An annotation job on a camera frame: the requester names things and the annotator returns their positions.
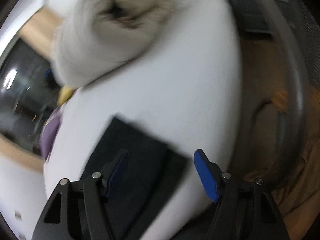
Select beige rolled duvet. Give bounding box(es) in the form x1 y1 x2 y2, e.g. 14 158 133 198
51 0 174 89

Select brown wooden chair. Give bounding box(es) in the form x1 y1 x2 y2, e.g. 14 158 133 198
229 40 319 239

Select white bed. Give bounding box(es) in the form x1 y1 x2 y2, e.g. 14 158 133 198
1 0 242 239

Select black pants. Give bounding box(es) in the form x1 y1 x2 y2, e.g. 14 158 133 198
79 117 188 239

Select yellow cushion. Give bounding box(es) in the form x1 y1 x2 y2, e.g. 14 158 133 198
57 86 75 106

